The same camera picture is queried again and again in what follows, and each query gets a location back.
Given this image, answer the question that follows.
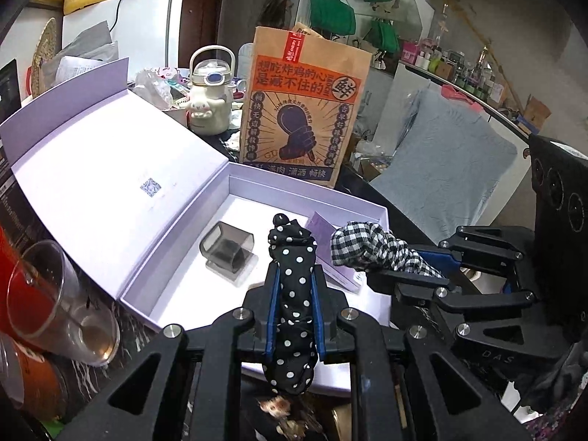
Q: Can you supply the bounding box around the row of small bottles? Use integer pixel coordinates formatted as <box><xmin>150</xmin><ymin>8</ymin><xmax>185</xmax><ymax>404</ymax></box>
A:
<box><xmin>399</xmin><ymin>37</ymin><xmax>515</xmax><ymax>102</ymax></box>

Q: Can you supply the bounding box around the cream cartoon water bottle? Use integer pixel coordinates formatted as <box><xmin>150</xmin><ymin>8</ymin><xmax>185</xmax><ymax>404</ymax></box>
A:
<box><xmin>184</xmin><ymin>45</ymin><xmax>237</xmax><ymax>136</ymax></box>

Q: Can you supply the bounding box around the crumpled clear plastic bag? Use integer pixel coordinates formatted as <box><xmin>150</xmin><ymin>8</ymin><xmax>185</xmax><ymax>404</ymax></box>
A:
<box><xmin>133</xmin><ymin>68</ymin><xmax>178</xmax><ymax>111</ymax></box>

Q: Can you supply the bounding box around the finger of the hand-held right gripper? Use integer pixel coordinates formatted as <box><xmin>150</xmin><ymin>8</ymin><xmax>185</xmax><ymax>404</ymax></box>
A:
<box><xmin>367</xmin><ymin>272</ymin><xmax>571</xmax><ymax>360</ymax></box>
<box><xmin>420</xmin><ymin>225</ymin><xmax>527</xmax><ymax>282</ymax></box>

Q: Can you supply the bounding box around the white refrigerator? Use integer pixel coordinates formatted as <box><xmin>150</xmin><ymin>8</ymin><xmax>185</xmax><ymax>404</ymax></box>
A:
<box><xmin>62</xmin><ymin>0</ymin><xmax>184</xmax><ymax>72</ymax></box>

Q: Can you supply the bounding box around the brown printed paper bag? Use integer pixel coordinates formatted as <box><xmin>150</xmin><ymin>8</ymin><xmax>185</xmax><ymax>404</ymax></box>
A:
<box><xmin>239</xmin><ymin>22</ymin><xmax>374</xmax><ymax>190</ymax></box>

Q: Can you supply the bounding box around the lavender gift box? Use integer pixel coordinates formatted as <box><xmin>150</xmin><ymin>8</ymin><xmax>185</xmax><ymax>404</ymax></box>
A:
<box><xmin>0</xmin><ymin>57</ymin><xmax>393</xmax><ymax>398</ymax></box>

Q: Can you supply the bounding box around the smoky clear plastic case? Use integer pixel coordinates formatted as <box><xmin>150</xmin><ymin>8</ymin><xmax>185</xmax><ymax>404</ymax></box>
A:
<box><xmin>201</xmin><ymin>220</ymin><xmax>255</xmax><ymax>288</ymax></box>

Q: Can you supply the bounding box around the grey plastic mailer bag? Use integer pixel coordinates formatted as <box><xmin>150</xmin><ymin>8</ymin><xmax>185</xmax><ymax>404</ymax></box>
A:
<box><xmin>55</xmin><ymin>21</ymin><xmax>120</xmax><ymax>62</ymax></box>

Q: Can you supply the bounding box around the black polka dot scrunchie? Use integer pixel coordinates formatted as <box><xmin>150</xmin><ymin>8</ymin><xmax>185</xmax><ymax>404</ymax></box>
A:
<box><xmin>262</xmin><ymin>212</ymin><xmax>319</xmax><ymax>396</ymax></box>

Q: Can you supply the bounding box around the black power cable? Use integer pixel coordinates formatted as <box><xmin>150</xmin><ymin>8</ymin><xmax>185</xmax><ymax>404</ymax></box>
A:
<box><xmin>108</xmin><ymin>0</ymin><xmax>127</xmax><ymax>33</ymax></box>

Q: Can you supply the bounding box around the woven straw fan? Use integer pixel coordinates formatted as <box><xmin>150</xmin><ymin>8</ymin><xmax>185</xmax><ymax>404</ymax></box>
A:
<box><xmin>31</xmin><ymin>17</ymin><xmax>58</xmax><ymax>97</ymax></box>

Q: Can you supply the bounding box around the pink cloth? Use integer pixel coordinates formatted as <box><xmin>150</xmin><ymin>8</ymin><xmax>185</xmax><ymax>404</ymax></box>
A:
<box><xmin>441</xmin><ymin>85</ymin><xmax>485</xmax><ymax>111</ymax></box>

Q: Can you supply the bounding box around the dark brown door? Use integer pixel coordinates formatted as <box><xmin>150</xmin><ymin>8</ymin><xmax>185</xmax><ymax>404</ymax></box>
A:
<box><xmin>170</xmin><ymin>0</ymin><xmax>221</xmax><ymax>67</ymax></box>

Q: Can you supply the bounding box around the dark hanging handbag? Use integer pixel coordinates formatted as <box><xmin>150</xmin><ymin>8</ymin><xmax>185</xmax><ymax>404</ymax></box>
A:
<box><xmin>262</xmin><ymin>0</ymin><xmax>292</xmax><ymax>24</ymax></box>

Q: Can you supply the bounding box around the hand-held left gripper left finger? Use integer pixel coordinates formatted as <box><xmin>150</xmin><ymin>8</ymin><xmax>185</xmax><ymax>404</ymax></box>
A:
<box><xmin>55</xmin><ymin>264</ymin><xmax>283</xmax><ymax>441</ymax></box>

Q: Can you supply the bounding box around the clear drinking glass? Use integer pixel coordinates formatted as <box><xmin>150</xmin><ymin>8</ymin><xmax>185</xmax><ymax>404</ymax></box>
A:
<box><xmin>7</xmin><ymin>239</ymin><xmax>121</xmax><ymax>368</ymax></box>

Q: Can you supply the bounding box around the blue-grey leaf pattern pillow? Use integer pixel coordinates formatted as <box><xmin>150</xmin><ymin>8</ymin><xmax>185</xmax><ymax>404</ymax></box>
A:
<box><xmin>370</xmin><ymin>87</ymin><xmax>520</xmax><ymax>244</ymax></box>

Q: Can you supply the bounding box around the red bottle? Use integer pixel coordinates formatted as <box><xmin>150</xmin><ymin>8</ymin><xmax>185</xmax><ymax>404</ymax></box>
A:
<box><xmin>0</xmin><ymin>225</ymin><xmax>28</xmax><ymax>336</ymax></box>

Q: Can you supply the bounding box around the amber jar clear lid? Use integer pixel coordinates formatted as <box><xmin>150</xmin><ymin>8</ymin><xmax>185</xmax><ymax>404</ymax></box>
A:
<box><xmin>0</xmin><ymin>333</ymin><xmax>69</xmax><ymax>423</ymax></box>

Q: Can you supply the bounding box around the black white checked scrunchie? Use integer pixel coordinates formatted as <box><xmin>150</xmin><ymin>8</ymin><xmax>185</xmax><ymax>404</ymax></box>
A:
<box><xmin>331</xmin><ymin>220</ymin><xmax>448</xmax><ymax>281</ymax></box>

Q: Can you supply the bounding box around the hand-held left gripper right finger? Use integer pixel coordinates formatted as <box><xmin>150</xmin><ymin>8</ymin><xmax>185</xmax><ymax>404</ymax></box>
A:
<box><xmin>311</xmin><ymin>264</ymin><xmax>536</xmax><ymax>441</ymax></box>

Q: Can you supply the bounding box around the small purple carton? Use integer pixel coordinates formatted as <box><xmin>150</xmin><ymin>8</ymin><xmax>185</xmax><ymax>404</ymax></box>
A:
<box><xmin>305</xmin><ymin>211</ymin><xmax>368</xmax><ymax>295</ymax></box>

